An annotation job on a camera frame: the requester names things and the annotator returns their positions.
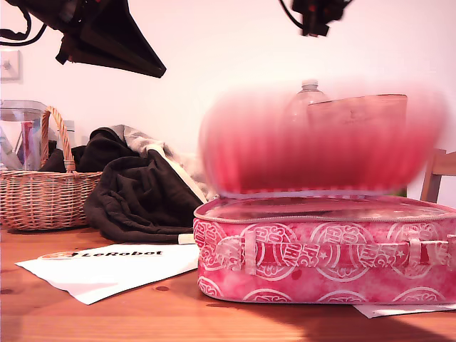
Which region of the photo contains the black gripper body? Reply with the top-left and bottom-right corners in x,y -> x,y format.
6,0 -> 88,66

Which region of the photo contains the pink printed zip bag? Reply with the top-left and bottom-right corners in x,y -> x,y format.
193,85 -> 456,306

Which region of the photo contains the silver green pet food bag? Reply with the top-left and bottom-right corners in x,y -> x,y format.
306,93 -> 408,197

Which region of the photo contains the large clear water bottle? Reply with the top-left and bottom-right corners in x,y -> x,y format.
284,78 -> 331,120

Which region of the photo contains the small clear capped bottle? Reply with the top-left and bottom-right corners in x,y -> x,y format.
63,120 -> 77,145

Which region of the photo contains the grey beige garment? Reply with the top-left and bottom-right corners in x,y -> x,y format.
109,124 -> 210,204

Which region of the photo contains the small dark cloth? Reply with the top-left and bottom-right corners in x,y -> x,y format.
41,140 -> 76,175

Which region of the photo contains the clear plastic jug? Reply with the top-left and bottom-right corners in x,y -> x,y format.
0,99 -> 49,172

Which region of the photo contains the wooden chair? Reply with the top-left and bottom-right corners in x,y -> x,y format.
419,148 -> 456,204

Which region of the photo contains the white LeRobot logo paper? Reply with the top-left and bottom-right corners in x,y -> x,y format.
14,243 -> 201,306

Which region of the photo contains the white printed letter sheet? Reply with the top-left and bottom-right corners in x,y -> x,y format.
351,301 -> 456,319

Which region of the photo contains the black camera cable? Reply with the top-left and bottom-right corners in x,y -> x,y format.
277,0 -> 304,30

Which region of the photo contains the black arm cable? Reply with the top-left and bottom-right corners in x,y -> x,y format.
0,5 -> 48,47

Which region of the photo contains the white wall switch plate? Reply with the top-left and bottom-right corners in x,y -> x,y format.
0,49 -> 22,82

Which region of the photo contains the wicker basket with handle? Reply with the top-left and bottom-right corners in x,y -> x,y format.
0,105 -> 103,232

